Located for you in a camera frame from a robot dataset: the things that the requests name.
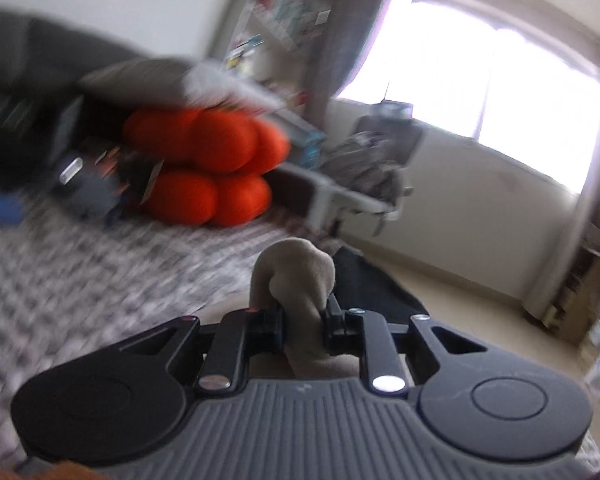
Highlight rows of books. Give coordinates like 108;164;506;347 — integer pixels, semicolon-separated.
250;0;331;46

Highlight grey patterned curtain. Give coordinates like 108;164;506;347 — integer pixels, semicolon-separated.
310;0;395;121
522;35;600;318

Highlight white pillow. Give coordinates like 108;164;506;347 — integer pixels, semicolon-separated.
77;57;285;113

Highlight white desk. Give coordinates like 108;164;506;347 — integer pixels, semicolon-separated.
275;110;331;146

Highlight grey backpack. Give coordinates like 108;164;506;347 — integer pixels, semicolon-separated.
320;130;413;211

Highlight window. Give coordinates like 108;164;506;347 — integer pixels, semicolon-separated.
332;0;600;196

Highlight black shirt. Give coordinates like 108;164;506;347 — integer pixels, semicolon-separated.
330;246;428;326

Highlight wooden shelf unit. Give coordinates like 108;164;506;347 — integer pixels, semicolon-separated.
550;220;600;346

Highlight beige printed shirt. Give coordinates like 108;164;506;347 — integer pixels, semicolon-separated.
200;237;361;381

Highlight white bookshelf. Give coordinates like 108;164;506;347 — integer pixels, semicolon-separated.
207;0;341;111

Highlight grey sofa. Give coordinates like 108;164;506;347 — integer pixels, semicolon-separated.
0;7;341;228

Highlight orange plush cushion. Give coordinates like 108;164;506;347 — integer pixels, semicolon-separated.
122;107;291;228

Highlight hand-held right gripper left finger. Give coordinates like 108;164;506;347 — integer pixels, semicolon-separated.
117;302;285;393

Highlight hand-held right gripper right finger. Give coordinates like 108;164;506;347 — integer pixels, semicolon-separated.
322;292;486;395

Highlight grey office chair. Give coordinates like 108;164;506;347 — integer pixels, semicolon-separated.
325;102;423;236

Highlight grey patterned quilt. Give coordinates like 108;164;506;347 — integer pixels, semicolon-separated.
0;180;600;466

